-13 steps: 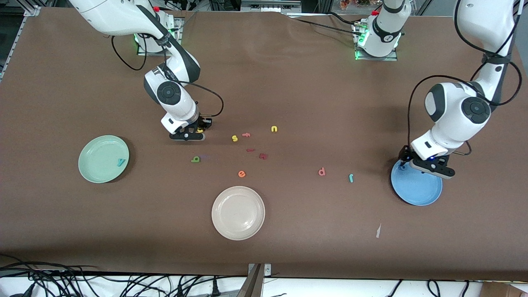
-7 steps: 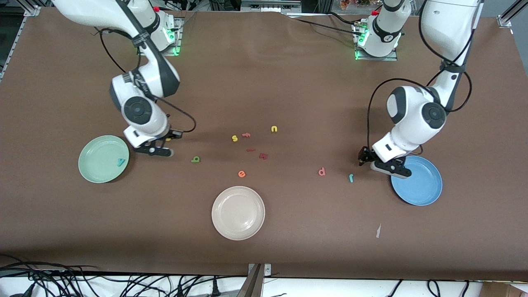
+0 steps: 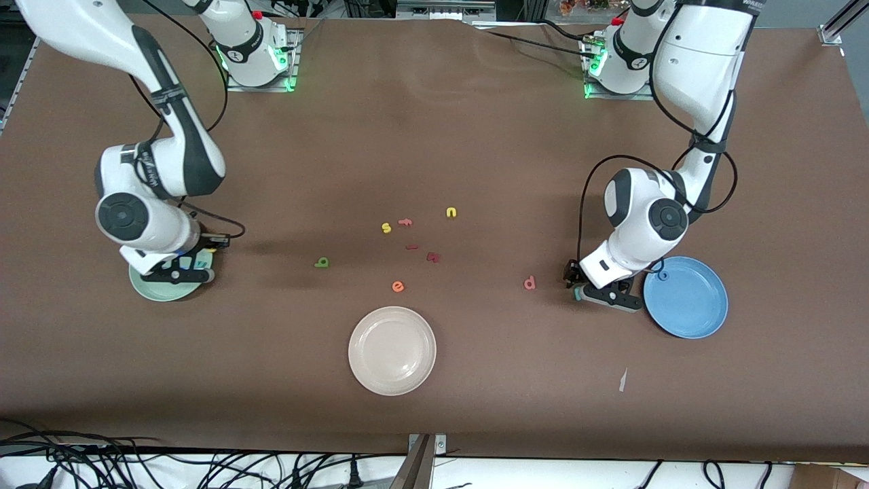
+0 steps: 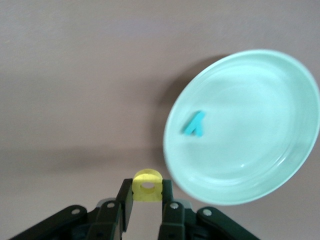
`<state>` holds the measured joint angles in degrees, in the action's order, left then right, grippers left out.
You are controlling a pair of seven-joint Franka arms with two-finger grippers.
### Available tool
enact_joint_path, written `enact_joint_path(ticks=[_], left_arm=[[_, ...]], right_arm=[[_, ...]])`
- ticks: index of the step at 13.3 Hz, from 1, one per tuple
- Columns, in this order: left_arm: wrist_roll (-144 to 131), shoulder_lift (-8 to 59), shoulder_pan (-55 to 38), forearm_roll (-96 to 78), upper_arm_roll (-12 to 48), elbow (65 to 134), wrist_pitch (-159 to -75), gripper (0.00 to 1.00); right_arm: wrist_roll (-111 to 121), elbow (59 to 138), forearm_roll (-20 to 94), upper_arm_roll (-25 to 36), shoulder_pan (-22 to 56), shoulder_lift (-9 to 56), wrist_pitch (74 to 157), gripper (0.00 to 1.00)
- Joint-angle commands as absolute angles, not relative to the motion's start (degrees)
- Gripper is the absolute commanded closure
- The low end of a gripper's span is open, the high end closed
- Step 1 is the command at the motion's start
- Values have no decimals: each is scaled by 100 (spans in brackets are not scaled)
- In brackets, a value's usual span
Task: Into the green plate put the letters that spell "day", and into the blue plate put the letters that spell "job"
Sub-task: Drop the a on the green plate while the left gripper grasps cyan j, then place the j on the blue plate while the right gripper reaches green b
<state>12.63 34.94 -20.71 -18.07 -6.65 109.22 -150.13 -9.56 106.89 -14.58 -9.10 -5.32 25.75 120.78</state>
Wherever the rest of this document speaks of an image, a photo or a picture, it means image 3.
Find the green plate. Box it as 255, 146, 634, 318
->
128, 260, 212, 302

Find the blue plate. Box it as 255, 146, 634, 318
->
642, 256, 729, 340

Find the white plate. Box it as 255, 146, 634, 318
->
348, 306, 437, 397

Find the grey equipment box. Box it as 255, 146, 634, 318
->
396, 0, 496, 21

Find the cardboard box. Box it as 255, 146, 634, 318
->
791, 464, 869, 489

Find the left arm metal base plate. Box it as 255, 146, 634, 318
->
584, 37, 656, 101

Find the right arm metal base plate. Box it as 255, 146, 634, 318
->
225, 27, 299, 93

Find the black cable on table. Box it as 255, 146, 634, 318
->
475, 19, 598, 60

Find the tangled black cable bundle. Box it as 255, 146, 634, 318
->
0, 418, 408, 489

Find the metal table edge rail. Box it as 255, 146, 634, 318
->
0, 37, 41, 133

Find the grey metal post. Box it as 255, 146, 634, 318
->
388, 435, 435, 489

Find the aluminium profile rail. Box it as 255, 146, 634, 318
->
818, 0, 869, 47

